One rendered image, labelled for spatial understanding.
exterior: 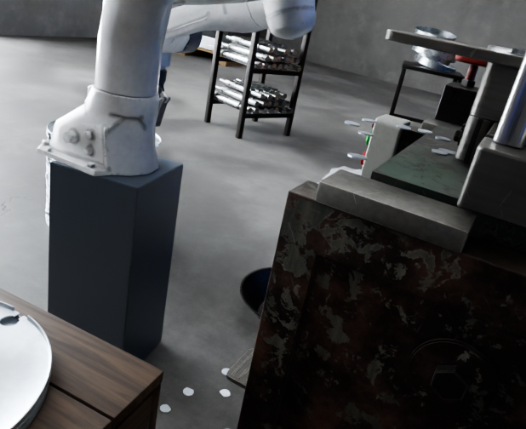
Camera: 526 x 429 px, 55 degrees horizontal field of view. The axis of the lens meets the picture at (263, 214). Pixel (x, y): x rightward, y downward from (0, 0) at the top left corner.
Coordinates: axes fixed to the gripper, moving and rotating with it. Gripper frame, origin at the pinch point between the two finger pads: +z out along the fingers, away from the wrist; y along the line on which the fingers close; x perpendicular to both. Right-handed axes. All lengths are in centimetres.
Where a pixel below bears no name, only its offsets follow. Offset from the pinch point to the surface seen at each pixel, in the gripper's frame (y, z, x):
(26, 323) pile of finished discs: 52, -2, -77
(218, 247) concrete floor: 19.2, 35.0, 18.8
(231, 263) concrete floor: 28.4, 35.0, 13.3
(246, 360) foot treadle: 66, 19, -40
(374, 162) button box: 73, -20, -20
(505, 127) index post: 95, -37, -58
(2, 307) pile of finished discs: 48, -2, -77
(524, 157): 97, -36, -61
